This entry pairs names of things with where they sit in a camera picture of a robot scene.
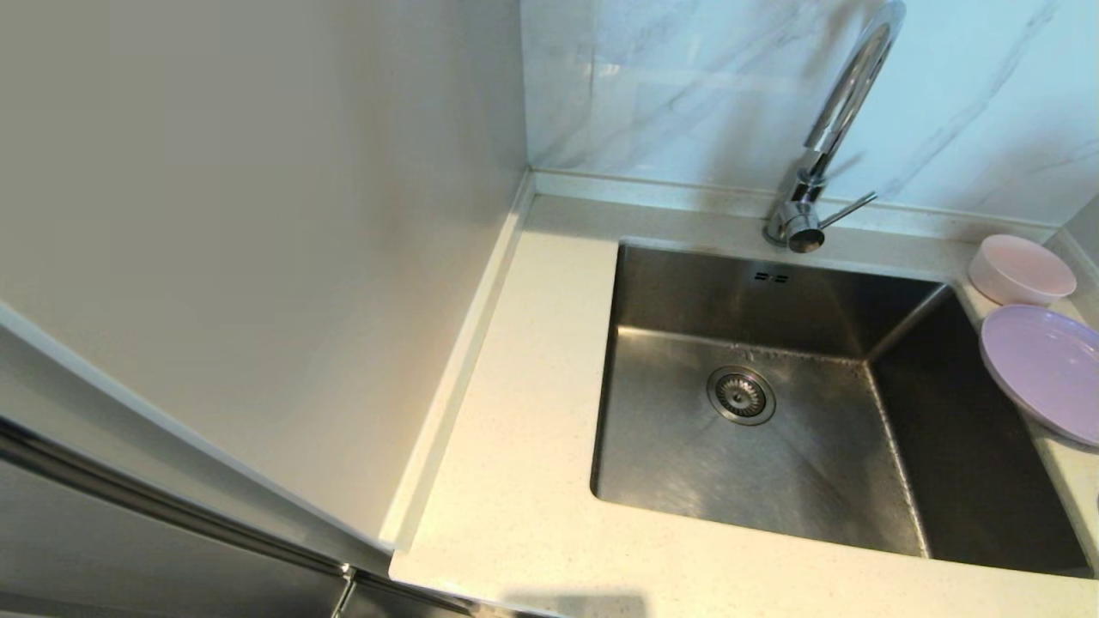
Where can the chrome kitchen faucet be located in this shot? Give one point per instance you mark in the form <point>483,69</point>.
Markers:
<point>846,94</point>

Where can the pink bowl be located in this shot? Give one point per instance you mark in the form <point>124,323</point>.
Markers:
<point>1022,270</point>

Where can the purple plate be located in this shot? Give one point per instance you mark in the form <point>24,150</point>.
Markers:
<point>1043,369</point>

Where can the stainless steel sink basin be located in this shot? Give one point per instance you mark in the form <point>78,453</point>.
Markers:
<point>773,481</point>

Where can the round metal drain strainer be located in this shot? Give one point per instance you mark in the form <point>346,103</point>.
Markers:
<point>740,395</point>

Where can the white tall cabinet side panel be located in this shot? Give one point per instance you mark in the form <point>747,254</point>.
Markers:
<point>258,215</point>

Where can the chrome door trim bar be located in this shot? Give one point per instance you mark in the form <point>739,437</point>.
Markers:
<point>172,511</point>

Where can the grey steel appliance door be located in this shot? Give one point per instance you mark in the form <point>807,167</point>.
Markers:
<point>129,566</point>

